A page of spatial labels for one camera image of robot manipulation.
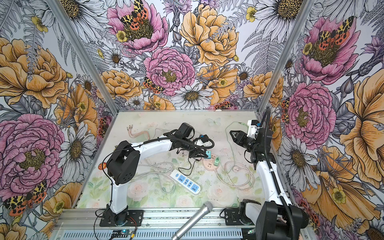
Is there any green multi-head USB cable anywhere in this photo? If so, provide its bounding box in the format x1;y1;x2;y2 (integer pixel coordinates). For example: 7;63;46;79
224;121;250;169

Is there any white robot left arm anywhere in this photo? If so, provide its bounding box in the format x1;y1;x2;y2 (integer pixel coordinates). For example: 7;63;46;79
106;123;215;215

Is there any green circuit board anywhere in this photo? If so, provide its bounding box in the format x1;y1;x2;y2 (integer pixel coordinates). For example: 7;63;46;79
111;229;133;238

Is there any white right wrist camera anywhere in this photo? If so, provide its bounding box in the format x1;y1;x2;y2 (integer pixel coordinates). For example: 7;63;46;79
247;120;260;139

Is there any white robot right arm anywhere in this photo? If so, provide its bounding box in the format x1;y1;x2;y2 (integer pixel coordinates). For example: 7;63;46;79
230;120;309;240

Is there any teal charger with black cable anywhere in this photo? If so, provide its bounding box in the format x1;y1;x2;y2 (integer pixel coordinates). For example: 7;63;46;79
205;151;212;159

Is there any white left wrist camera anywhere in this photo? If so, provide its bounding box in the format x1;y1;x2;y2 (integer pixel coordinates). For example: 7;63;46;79
196;135;212;147

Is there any pink socket cord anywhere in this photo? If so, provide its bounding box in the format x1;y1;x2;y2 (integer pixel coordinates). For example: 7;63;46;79
216;161;258;193

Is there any white blue power strip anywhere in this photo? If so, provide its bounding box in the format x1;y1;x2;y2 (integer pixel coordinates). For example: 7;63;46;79
170;170;201;195

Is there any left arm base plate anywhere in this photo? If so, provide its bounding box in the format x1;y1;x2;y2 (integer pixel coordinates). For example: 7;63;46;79
99;209;145;227

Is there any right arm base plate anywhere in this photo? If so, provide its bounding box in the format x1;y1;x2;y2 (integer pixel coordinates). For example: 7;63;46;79
220;208;249;226

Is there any light green USB charger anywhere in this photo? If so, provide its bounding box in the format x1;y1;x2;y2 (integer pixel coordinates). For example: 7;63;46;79
214;157;220;167

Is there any white power strip cord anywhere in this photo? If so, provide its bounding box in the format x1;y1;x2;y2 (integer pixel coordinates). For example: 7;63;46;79
128;158;177;194

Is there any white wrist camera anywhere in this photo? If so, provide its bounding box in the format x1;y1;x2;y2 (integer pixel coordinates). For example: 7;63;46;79
196;135;212;147
247;120;260;139

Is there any silver microphone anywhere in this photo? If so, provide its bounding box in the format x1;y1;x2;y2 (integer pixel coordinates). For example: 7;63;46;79
172;202;214;240

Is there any pink multi-head USB cable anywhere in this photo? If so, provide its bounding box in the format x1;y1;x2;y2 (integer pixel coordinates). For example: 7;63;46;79
126;125;151;140

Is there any round pink power socket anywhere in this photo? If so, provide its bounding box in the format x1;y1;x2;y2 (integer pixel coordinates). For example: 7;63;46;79
203;155;219;172

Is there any black thin USB cable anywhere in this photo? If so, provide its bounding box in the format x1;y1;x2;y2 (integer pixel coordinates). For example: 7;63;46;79
177;157;205;177

